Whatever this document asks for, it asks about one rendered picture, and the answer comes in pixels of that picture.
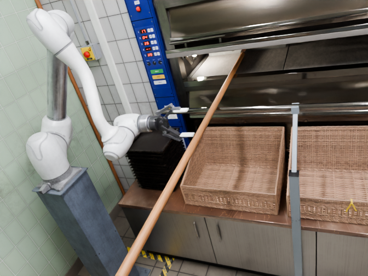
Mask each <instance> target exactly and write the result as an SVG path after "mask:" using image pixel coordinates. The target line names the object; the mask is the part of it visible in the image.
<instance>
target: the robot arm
mask: <svg viewBox="0 0 368 276"><path fill-rule="evenodd" d="M26 19H27V20H26V21H27V24H28V26H29V28H30V30H31V31H32V33H33V34H34V35H35V36H36V38H37V39H38V40H39V41H40V42H41V43H42V44H43V45H44V46H45V48H46V49H47V114H46V115H45V116H44V117H43V119H42V126H41V132H38V133H35V134H33V135H32V136H30V137H29V138H28V140H27V142H26V153H27V156H28V158H29V160H30V162H31V164H32V165H33V167H34V168H35V170H36V172H37V173H38V174H39V175H40V177H41V178H42V181H41V182H40V183H39V184H38V185H37V188H38V189H39V193H40V194H44V193H45V192H47V191H49V190H50V189H51V190H56V191H58V192H60V191H62V190H63V189H64V188H65V186H66V185H67V184H68V183H69V182H70V181H71V180H72V179H73V178H74V177H75V176H76V175H77V174H79V173H80V172H81V171H82V168H80V167H78V168H73V167H71V166H70V164H69V162H68V160H67V149H68V148H69V146H70V143H71V141H72V137H73V128H72V121H71V119H70V117H69V116H68V115H67V77H68V67H70V68H71V69H72V70H73V71H74V72H75V73H76V74H77V76H78V77H79V79H80V81H81V83H82V86H83V90H84V93H85V97H86V100H87V103H88V107H89V111H90V114H91V117H92V120H93V122H94V124H95V126H96V128H97V130H98V131H99V133H100V134H101V136H102V139H101V141H102V142H103V154H104V156H105V158H107V159H108V160H111V161H116V160H119V159H121V158H123V157H124V156H125V154H126V153H127V151H128V150H129V148H130V147H131V145H132V143H133V140H134V138H136V137H137V136H138V134H139V133H147V132H152V131H159V130H161V131H163V134H162V135H163V136H167V137H169V138H172V139H174V140H177V141H181V139H182V138H187V137H193V136H194V134H195V133H179V132H178V131H176V130H175V129H173V128H172V127H171V126H170V124H169V122H168V119H167V117H168V116H169V114H170V113H171V112H172V111H173V113H176V112H187V111H188V110H189V108H181V107H174V106H173V104H172V103H170V104H169V105H167V106H166V107H164V108H162V109H161V110H158V111H157V112H156V114H157V116H152V115H150V114H142V115H140V114H134V113H131V114H123V115H121V116H118V117H117V118H115V120H114V123H113V126H111V125H110V124H108V122H107V121H106V120H105V118H104V115H103V112H102V108H101V104H100V99H99V95H98V92H97V87H96V83H95V80H94V77H93V74H92V72H91V70H90V68H89V66H88V65H87V63H86V62H85V61H84V59H83V58H82V56H81V54H80V53H79V51H78V50H77V48H76V46H75V45H74V43H73V36H74V28H75V26H74V22H73V19H72V18H71V17H70V16H69V15H68V14H67V13H66V12H64V11H61V10H51V11H45V10H43V9H40V8H39V9H37V8H36V9H34V10H33V11H31V12H30V13H29V14H28V16H27V17H26ZM169 108H170V109H171V110H170V111H169V112H168V113H167V114H166V115H165V116H164V117H163V116H161V113H163V112H164V111H166V110H168V109H169ZM167 128H168V129H167Z"/></svg>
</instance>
